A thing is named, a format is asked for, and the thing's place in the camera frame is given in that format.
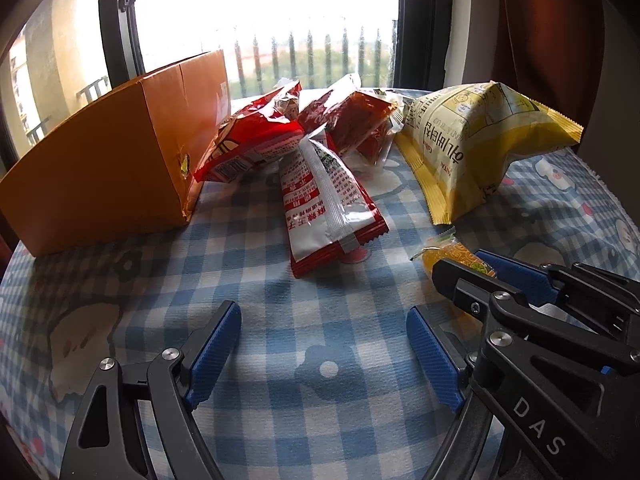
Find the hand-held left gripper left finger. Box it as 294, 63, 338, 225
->
59, 300, 242, 480

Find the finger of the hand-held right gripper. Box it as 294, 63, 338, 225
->
475, 249, 640, 343
432, 258, 528, 333

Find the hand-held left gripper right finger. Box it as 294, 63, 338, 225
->
406, 305, 488, 480

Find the small orange jelly candy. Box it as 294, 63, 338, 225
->
410, 227, 497, 318

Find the yellow chip bag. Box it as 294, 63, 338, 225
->
395, 81, 585, 225

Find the red and white snack packet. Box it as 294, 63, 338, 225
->
278, 130, 390, 279

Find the orange-brown clear snack packet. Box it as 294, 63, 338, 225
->
327, 91, 401, 166

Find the red puffy snack packet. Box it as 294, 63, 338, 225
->
192, 80, 307, 184

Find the orange cardboard box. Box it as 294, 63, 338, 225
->
0, 49, 232, 257

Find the clear packet with red print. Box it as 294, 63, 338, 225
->
298, 74, 362, 133

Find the blue checked printed blanket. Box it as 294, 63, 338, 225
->
0, 87, 640, 480

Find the dark red curtain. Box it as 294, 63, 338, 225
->
435, 0, 640, 126

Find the balcony railing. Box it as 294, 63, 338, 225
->
25, 15, 396, 146

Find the black window frame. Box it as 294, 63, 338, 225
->
0, 0, 446, 161

